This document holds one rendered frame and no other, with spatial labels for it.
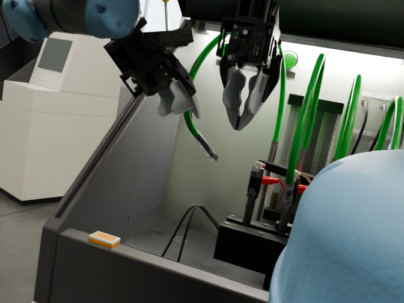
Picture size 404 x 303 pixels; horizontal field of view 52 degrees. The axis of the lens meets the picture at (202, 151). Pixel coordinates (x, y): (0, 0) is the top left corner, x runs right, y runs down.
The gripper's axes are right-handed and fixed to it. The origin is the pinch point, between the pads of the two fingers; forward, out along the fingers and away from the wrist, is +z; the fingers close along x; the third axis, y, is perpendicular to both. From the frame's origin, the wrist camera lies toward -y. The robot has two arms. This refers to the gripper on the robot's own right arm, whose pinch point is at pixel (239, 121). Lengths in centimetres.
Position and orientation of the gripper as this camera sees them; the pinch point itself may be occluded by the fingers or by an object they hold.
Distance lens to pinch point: 62.9
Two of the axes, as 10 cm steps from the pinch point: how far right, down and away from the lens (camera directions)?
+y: -3.1, 1.0, -9.5
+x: 9.3, 2.2, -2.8
